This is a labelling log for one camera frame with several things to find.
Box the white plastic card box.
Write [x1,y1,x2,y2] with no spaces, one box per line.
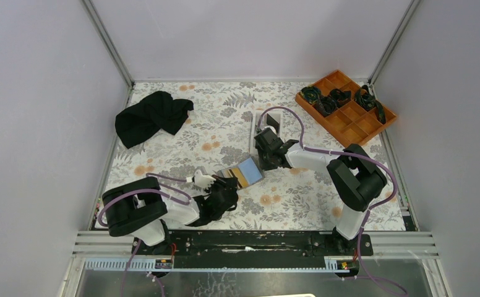
[249,110,283,155]

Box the black cloth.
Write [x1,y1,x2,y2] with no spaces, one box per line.
[114,91,194,149]

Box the dark blue rolled tie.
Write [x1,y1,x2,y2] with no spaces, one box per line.
[313,88,351,117]

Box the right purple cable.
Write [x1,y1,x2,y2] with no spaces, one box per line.
[256,106,409,297]

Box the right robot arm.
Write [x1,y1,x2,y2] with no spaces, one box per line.
[254,128,387,255]

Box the grey blue card holder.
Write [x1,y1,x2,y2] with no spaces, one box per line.
[217,156,265,189]

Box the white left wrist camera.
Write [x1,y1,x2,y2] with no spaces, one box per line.
[186,170,216,193]

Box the green yellow rolled tie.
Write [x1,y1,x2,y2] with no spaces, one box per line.
[299,85,323,105]

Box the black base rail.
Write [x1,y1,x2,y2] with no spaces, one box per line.
[133,230,374,269]

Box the black orange rolled tie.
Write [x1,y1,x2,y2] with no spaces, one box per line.
[354,84,387,124]

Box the orange wooden divider tray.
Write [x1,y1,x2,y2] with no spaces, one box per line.
[295,70,397,147]

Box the stack of cards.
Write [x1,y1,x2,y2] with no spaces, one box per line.
[259,112,282,136]

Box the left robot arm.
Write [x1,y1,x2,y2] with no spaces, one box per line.
[98,175,239,254]

